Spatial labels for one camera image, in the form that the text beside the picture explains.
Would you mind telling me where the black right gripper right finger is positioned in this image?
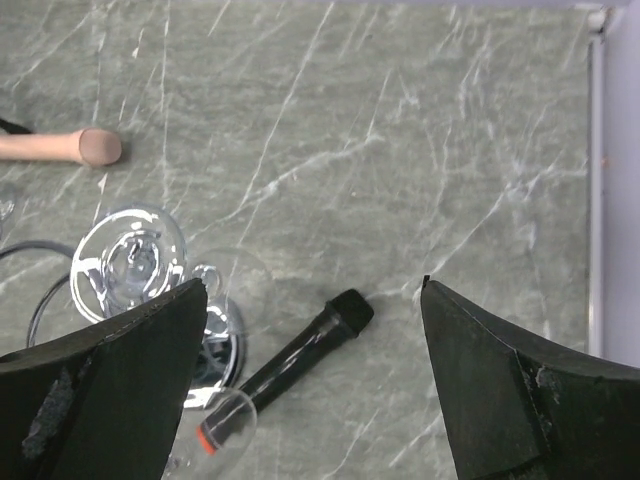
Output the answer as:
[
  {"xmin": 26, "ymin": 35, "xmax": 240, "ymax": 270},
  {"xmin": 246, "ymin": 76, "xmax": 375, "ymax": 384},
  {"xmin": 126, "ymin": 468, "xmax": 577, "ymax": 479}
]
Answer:
[{"xmin": 421, "ymin": 277, "xmax": 639, "ymax": 479}]

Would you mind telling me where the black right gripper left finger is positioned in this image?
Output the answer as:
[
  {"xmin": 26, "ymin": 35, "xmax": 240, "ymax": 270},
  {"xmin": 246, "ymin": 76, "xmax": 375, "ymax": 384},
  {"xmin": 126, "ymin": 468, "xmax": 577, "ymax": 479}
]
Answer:
[{"xmin": 1, "ymin": 280, "xmax": 207, "ymax": 479}]

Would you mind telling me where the patterned clear wine glass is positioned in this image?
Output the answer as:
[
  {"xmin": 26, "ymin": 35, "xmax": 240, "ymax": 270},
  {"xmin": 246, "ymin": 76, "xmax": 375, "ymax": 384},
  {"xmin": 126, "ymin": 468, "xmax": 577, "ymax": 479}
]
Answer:
[{"xmin": 162, "ymin": 389, "xmax": 257, "ymax": 479}]

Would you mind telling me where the chrome wine glass rack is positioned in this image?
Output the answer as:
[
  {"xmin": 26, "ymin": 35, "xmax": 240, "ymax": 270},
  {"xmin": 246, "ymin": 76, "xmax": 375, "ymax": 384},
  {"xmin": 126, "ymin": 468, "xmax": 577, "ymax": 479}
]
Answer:
[{"xmin": 1, "ymin": 240, "xmax": 246, "ymax": 410}]

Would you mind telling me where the clear wine glass on rack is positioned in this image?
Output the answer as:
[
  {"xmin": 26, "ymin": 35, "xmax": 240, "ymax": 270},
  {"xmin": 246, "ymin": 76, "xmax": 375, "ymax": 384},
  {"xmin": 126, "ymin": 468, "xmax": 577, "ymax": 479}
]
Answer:
[{"xmin": 70, "ymin": 203, "xmax": 188, "ymax": 323}]

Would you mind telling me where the black microphone orange end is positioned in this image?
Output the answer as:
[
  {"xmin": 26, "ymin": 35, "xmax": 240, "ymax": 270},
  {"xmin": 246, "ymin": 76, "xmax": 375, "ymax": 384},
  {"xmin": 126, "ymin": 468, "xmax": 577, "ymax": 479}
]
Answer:
[{"xmin": 198, "ymin": 288, "xmax": 375, "ymax": 455}]

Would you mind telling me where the black music stand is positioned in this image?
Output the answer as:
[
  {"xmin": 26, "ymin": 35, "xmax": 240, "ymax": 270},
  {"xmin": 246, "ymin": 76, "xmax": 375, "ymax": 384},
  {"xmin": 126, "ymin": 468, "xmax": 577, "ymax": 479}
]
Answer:
[{"xmin": 0, "ymin": 118, "xmax": 32, "ymax": 135}]

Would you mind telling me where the aluminium frame rail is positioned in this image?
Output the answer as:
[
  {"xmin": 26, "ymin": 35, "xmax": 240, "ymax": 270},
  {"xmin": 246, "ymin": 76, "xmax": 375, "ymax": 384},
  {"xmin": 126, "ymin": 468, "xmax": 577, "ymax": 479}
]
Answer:
[{"xmin": 587, "ymin": 6, "xmax": 611, "ymax": 358}]

